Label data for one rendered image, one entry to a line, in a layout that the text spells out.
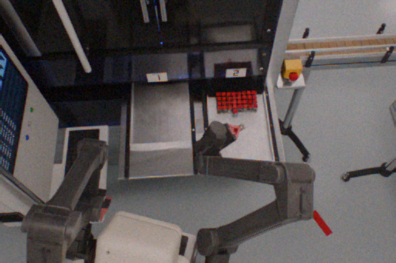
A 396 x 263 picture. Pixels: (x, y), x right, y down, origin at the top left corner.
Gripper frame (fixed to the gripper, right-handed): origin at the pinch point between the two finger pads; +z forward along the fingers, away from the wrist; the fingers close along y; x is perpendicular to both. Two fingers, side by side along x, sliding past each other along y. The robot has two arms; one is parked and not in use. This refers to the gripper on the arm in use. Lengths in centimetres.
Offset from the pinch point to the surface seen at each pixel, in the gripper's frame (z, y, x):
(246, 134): 25.8, -20.5, -1.9
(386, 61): 91, 20, -7
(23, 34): -39, -27, 70
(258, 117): 34.9, -16.6, 2.0
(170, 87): 19, -37, 36
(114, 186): 23, -135, 19
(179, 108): 14.9, -35.7, 24.2
